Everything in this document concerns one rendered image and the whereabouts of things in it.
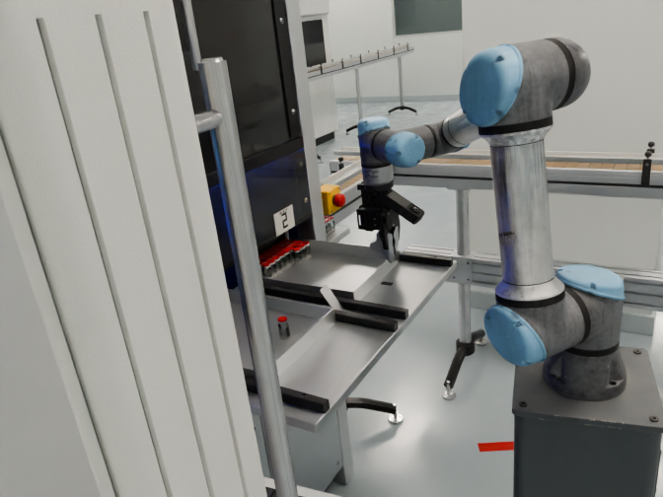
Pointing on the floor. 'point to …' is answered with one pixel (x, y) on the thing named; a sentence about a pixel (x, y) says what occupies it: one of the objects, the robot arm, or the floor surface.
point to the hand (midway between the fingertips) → (393, 257)
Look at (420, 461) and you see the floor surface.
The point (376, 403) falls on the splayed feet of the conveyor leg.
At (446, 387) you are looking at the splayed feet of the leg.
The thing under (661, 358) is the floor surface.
